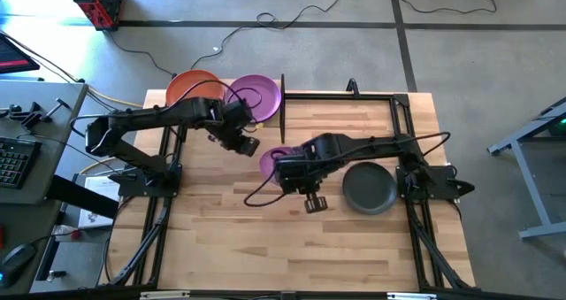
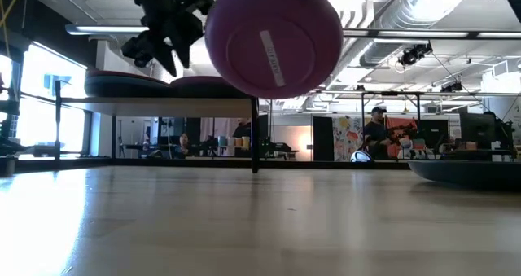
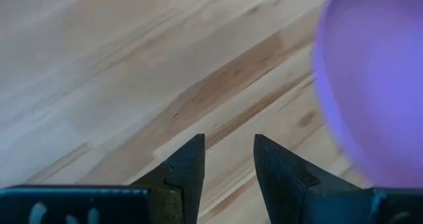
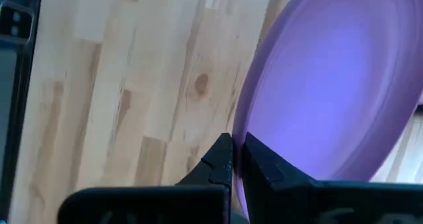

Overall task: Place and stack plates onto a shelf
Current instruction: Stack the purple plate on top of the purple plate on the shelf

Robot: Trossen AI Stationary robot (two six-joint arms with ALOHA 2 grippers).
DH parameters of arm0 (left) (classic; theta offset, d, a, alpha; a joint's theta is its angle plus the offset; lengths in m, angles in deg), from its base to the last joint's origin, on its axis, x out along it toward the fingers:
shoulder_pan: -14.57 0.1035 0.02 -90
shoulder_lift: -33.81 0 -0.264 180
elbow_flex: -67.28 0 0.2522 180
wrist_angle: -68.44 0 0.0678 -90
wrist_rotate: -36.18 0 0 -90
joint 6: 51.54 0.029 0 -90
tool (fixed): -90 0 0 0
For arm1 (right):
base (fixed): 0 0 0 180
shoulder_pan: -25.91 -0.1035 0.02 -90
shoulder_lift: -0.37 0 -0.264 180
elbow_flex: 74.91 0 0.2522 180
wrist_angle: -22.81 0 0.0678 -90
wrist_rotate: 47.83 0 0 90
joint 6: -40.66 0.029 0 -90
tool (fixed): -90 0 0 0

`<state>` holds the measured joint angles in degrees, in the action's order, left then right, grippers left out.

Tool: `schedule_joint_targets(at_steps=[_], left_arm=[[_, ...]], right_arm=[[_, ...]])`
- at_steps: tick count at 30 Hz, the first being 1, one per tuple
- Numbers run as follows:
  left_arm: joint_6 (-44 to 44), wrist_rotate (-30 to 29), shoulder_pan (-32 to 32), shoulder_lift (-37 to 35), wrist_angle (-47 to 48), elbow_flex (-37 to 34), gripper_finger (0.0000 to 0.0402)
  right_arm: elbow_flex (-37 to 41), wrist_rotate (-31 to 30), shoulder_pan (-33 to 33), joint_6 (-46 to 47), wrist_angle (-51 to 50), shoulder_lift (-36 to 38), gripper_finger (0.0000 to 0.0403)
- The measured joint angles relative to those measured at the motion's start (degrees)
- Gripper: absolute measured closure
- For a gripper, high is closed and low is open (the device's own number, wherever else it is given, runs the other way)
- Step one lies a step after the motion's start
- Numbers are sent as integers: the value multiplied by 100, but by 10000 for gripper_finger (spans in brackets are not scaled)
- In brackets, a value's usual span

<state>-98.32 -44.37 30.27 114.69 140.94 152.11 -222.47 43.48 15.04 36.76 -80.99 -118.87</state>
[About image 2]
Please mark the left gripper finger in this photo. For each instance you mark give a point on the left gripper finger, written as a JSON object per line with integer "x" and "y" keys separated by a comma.
{"x": 163, "y": 54}
{"x": 187, "y": 44}

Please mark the blue-grey plate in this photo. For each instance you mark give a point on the blue-grey plate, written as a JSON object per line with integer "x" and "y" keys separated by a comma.
{"x": 122, "y": 90}

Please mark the wooden shelf with black legs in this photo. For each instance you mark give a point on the wooden shelf with black legs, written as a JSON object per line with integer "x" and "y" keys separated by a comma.
{"x": 163, "y": 107}

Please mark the long ceiling light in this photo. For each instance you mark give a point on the long ceiling light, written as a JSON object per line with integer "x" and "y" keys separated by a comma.
{"x": 423, "y": 34}
{"x": 102, "y": 29}

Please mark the person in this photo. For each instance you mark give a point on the person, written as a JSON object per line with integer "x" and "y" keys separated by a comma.
{"x": 184, "y": 141}
{"x": 376, "y": 133}
{"x": 243, "y": 131}

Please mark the black ceiling spotlight cluster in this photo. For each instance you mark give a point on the black ceiling spotlight cluster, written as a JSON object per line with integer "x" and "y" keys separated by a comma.
{"x": 452, "y": 87}
{"x": 415, "y": 54}

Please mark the black door panel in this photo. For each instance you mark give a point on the black door panel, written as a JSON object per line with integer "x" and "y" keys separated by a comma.
{"x": 323, "y": 137}

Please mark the floral poster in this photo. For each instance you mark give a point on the floral poster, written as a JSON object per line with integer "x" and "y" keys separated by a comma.
{"x": 346, "y": 137}

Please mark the red partition panel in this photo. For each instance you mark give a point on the red partition panel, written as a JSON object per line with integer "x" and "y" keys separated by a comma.
{"x": 407, "y": 125}

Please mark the white striped ball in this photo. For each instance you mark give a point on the white striped ball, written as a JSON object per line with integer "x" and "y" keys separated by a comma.
{"x": 361, "y": 156}

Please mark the black background monitor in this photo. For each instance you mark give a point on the black background monitor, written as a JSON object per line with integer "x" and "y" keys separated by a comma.
{"x": 472, "y": 127}

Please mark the silver ventilation duct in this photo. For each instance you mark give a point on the silver ventilation duct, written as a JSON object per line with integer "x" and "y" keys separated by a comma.
{"x": 407, "y": 7}

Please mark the black background workstation frame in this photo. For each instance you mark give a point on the black background workstation frame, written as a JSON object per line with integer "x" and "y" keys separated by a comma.
{"x": 390, "y": 93}

